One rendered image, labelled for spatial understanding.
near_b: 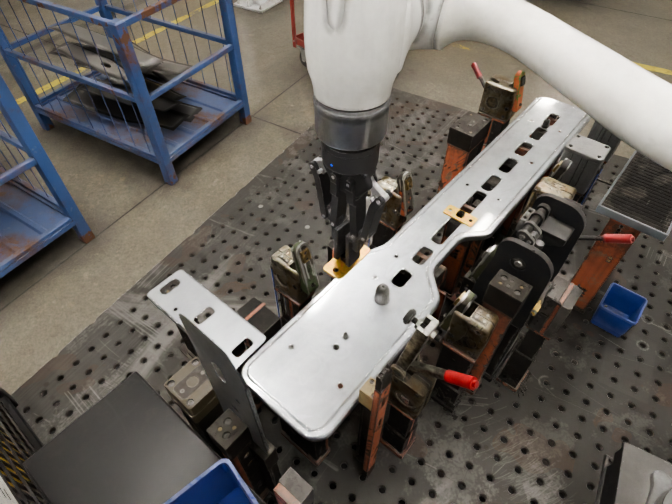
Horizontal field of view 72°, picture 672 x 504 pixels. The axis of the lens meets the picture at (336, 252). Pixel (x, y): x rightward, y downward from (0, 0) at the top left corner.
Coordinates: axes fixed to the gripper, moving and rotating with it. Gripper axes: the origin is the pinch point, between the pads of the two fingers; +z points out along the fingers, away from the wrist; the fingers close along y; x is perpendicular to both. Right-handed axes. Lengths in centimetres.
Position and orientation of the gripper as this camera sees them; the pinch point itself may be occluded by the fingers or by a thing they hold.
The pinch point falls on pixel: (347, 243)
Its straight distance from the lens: 72.6
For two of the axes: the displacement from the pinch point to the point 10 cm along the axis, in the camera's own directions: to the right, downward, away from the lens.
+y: -7.7, -4.8, 4.2
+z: 0.0, 6.6, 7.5
